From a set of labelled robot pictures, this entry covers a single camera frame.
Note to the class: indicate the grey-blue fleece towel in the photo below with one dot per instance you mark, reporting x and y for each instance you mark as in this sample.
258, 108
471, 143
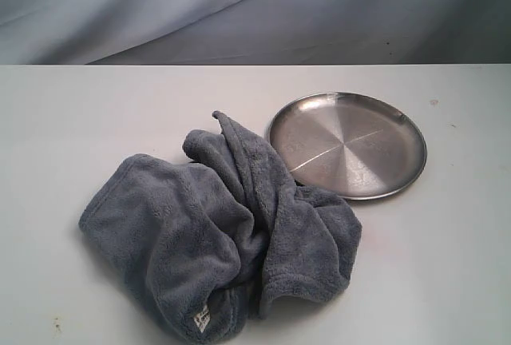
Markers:
208, 244

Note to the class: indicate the white backdrop cloth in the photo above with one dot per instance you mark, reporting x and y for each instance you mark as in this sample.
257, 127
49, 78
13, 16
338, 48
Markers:
254, 32

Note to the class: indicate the round stainless steel plate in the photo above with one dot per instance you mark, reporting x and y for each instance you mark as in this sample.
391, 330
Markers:
357, 146

